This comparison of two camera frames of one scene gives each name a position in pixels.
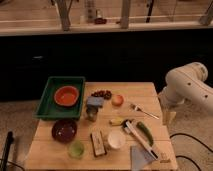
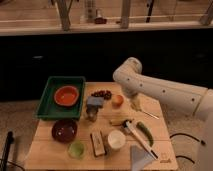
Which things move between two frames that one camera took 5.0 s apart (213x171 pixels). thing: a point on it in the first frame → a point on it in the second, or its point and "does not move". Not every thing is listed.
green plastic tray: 61,98 does not move
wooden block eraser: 98,146 does not move
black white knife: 139,138 does not move
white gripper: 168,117 → 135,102
